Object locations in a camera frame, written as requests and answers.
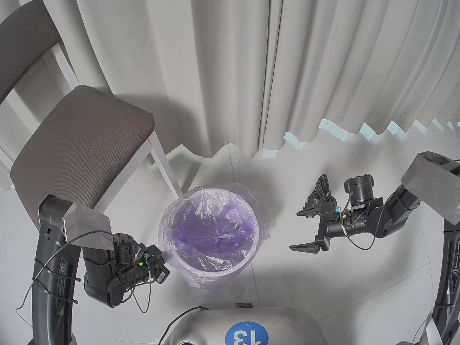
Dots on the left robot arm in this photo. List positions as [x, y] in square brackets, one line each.
[54, 282]

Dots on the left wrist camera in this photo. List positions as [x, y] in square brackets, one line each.
[155, 255]

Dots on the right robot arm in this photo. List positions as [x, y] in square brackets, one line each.
[449, 264]

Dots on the white curtain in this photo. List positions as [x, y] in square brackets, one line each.
[233, 49]

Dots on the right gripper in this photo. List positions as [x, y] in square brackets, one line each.
[341, 229]

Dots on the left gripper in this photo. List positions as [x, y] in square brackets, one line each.
[136, 273]

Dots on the crumpled black plastic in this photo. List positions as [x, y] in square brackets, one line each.
[320, 192]

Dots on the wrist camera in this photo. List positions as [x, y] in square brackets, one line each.
[155, 255]
[330, 212]

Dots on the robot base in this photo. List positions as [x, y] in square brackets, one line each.
[251, 325]

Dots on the white trash bin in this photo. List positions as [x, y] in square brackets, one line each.
[230, 268]

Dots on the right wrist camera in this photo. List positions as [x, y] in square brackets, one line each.
[330, 212]

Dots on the white chair with grey seat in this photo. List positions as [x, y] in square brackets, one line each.
[82, 138]

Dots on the purple plastic bag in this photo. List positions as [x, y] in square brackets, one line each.
[212, 228]

